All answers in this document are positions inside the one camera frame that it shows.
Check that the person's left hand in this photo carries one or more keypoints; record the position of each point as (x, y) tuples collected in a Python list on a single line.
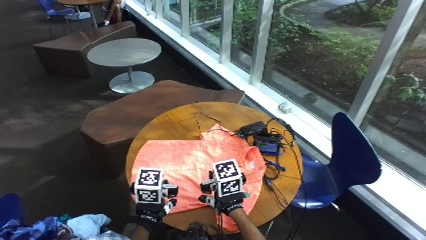
[(153, 210)]

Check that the person's right hand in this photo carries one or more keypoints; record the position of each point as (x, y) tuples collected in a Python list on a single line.
[(231, 203)]

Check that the white marker cube left glove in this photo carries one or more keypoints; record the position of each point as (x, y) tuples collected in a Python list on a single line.
[(148, 186)]

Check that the white marker cube glove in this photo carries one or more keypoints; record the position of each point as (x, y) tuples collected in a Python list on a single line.
[(228, 178), (148, 186)]

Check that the white marker cube right glove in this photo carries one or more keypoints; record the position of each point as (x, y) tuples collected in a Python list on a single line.
[(228, 178)]

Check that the white crumpled cloth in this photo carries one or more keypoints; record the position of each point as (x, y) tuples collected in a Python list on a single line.
[(88, 224)]

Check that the orange checked shirt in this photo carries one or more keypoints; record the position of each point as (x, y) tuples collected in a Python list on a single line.
[(191, 160)]

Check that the blue electronics box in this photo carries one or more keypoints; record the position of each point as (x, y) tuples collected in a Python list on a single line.
[(269, 146)]

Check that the black electronics box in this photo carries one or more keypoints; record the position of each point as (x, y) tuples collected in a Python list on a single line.
[(252, 128)]

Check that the round wooden table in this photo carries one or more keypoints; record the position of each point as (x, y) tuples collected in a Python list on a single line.
[(177, 123), (84, 2)]

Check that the blue crumpled cloth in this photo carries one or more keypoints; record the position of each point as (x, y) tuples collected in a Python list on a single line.
[(31, 230)]

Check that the brown angular bench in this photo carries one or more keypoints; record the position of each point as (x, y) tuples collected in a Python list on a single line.
[(133, 113), (75, 46)]

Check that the blue plastic chair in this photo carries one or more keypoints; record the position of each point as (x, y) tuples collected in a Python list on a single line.
[(350, 160), (8, 208), (55, 8)]

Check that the small white window latch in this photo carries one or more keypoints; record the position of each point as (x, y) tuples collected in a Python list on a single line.
[(284, 107)]

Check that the round grey pedestal table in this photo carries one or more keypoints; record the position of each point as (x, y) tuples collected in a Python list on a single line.
[(124, 51)]

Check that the white window frame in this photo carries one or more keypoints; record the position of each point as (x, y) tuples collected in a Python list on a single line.
[(261, 40)]

